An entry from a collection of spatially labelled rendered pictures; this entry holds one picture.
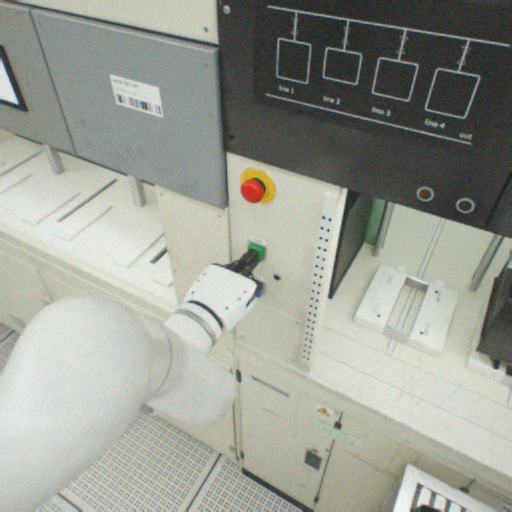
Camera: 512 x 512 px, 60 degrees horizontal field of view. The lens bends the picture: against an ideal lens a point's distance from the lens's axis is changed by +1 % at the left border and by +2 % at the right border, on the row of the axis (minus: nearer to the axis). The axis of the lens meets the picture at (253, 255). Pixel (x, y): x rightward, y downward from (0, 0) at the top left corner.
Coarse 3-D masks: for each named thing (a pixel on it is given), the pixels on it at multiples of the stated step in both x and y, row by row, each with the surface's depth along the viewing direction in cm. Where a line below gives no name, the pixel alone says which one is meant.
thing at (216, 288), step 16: (208, 272) 76; (224, 272) 76; (192, 288) 74; (208, 288) 73; (224, 288) 73; (240, 288) 74; (208, 304) 71; (224, 304) 71; (240, 304) 72; (224, 320) 70; (240, 320) 74
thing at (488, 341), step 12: (504, 276) 90; (492, 288) 105; (504, 288) 88; (492, 300) 101; (504, 300) 87; (492, 312) 95; (504, 312) 88; (492, 324) 91; (504, 324) 90; (480, 336) 95; (492, 336) 93; (504, 336) 92; (480, 348) 97; (492, 348) 95; (504, 348) 94; (504, 360) 96
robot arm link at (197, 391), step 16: (176, 336) 51; (176, 352) 45; (192, 352) 53; (176, 368) 46; (192, 368) 52; (208, 368) 54; (176, 384) 50; (192, 384) 52; (208, 384) 54; (224, 384) 56; (160, 400) 50; (176, 400) 52; (192, 400) 53; (208, 400) 54; (224, 400) 57; (176, 416) 53; (192, 416) 54; (208, 416) 55
